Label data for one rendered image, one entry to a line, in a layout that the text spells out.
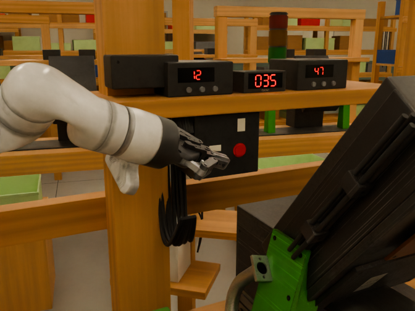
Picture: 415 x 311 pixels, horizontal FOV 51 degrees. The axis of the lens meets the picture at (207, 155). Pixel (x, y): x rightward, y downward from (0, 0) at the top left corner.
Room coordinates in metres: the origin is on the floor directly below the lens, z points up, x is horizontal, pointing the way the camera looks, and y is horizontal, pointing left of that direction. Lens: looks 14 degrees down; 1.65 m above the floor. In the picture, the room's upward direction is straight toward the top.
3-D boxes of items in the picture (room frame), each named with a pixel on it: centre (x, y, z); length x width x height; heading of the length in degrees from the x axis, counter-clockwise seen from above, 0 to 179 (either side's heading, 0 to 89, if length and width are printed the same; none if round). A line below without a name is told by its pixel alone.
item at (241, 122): (1.04, -0.02, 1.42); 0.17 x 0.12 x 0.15; 116
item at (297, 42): (8.74, -2.11, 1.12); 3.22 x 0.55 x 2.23; 106
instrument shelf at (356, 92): (1.13, -0.10, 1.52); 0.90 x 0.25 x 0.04; 116
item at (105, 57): (0.97, 0.14, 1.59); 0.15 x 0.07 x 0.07; 116
